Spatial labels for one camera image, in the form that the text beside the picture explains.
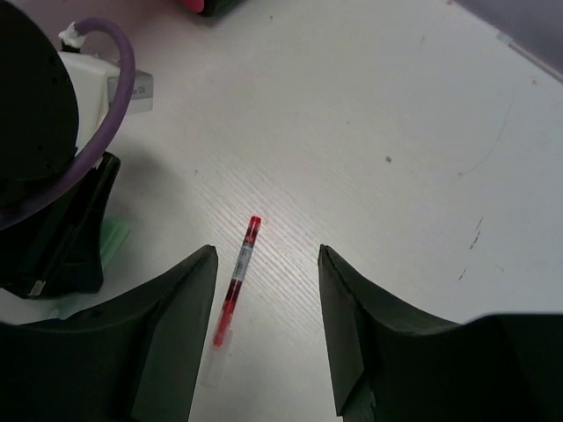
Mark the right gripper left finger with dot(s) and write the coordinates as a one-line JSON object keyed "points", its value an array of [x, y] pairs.
{"points": [[133, 358]]}

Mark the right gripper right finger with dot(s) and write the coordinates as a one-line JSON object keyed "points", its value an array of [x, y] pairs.
{"points": [[390, 361]]}

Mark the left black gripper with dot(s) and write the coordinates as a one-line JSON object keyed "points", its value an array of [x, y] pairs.
{"points": [[57, 251]]}

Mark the green highlighter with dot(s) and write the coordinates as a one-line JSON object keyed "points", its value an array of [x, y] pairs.
{"points": [[114, 232]]}

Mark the red gel pen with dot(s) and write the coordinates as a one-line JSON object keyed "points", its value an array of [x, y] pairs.
{"points": [[220, 343]]}

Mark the pink drawer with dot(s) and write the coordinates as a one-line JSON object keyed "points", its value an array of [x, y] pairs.
{"points": [[196, 6]]}

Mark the black drawer cabinet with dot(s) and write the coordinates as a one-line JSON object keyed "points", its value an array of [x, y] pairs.
{"points": [[216, 8]]}

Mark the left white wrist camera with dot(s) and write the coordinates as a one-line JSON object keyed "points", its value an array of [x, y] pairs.
{"points": [[95, 82]]}

